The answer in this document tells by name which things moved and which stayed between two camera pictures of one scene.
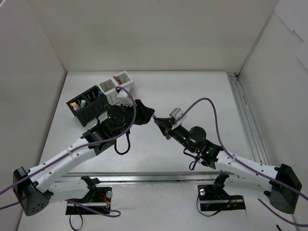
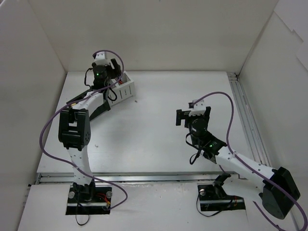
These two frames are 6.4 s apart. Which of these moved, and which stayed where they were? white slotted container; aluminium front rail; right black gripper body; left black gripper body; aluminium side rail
Moved: right black gripper body; left black gripper body
Stayed: aluminium side rail; aluminium front rail; white slotted container
